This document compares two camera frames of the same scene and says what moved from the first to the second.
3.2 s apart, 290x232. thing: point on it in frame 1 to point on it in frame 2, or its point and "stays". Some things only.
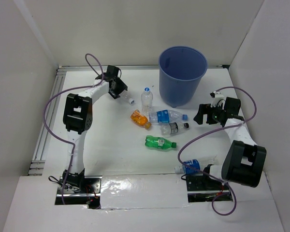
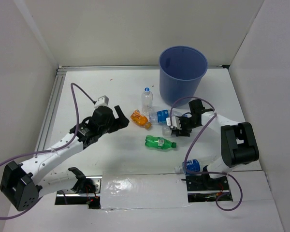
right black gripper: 204,108 to 182,132
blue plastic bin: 181,69 stays
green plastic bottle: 154,141 stays
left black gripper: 122,86 to 122,121
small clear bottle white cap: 146,101 stays
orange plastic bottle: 143,121 stays
